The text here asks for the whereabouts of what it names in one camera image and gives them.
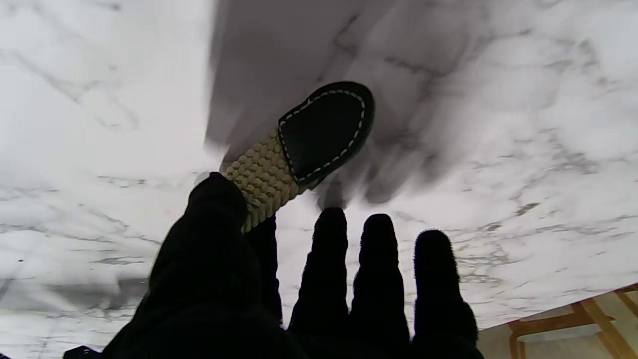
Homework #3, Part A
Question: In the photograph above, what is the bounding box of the printed room scene backdrop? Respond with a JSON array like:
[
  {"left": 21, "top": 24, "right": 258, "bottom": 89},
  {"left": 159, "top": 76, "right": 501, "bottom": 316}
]
[{"left": 476, "top": 283, "right": 638, "bottom": 359}]

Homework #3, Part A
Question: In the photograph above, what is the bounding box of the beige woven belt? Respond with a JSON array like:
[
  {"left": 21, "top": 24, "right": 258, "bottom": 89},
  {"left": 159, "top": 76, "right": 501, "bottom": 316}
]
[{"left": 224, "top": 81, "right": 375, "bottom": 234}]

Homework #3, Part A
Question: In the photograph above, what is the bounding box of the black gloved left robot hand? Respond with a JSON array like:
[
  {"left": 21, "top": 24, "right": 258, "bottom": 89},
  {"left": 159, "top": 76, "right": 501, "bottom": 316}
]
[{"left": 62, "top": 172, "right": 484, "bottom": 359}]

